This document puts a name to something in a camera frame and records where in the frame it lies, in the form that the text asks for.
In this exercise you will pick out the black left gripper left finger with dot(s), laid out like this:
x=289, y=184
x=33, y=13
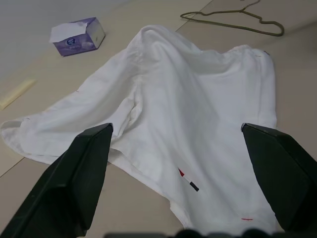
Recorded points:
x=67, y=183

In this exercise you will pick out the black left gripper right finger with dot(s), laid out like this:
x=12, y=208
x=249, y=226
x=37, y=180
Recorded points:
x=282, y=178

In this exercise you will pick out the white cloth garment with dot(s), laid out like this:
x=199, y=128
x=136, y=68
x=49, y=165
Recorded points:
x=178, y=109

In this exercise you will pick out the pale yellow flat packet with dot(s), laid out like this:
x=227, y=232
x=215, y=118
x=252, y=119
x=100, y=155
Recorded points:
x=16, y=93

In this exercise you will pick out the purple tissue box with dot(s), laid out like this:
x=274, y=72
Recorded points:
x=81, y=37

